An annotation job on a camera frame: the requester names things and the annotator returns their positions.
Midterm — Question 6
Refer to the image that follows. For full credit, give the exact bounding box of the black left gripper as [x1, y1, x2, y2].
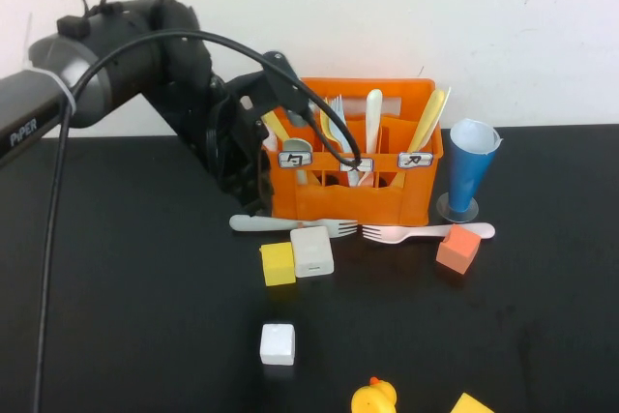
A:
[207, 72, 276, 216]

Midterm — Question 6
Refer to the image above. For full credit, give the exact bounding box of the grey plastic fork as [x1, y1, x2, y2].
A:
[228, 213, 359, 240]

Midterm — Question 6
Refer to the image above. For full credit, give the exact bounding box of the orange plastic cutlery holder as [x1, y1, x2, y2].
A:
[263, 76, 445, 228]

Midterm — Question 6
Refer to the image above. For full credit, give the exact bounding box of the grey plastic spoon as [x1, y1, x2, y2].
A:
[281, 137, 314, 186]

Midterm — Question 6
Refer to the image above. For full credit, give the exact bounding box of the yellow foam cube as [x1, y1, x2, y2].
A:
[259, 241, 297, 287]

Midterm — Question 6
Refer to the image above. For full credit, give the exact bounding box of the white charger block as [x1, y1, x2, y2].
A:
[289, 225, 336, 279]

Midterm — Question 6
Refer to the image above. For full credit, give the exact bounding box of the pink plastic fork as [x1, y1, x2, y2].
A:
[361, 221, 497, 246]

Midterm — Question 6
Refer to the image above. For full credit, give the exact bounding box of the white foam cube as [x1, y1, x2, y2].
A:
[259, 322, 296, 367]

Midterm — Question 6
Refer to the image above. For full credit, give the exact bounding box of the yellow plastic knife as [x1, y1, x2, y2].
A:
[404, 88, 446, 156]

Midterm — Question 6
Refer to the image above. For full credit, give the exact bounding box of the pale cream plastic knife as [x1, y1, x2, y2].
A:
[437, 86, 454, 119]

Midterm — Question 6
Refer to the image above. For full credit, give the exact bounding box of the orange foam cube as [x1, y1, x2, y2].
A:
[434, 223, 483, 276]

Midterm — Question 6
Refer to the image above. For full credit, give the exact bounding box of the blue paper cone cup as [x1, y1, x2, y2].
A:
[436, 117, 504, 224]

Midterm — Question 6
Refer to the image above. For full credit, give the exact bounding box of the white zip tie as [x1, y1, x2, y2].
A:
[28, 67, 78, 114]

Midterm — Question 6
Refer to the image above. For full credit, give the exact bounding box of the yellow rubber duck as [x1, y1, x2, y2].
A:
[350, 376, 398, 413]

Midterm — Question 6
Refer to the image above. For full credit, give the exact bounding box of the yellow foam block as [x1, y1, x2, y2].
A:
[449, 392, 495, 413]

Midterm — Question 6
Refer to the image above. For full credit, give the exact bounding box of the cream plastic cutlery handle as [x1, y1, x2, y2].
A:
[365, 88, 384, 156]

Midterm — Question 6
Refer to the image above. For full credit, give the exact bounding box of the black cable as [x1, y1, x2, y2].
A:
[31, 29, 363, 413]

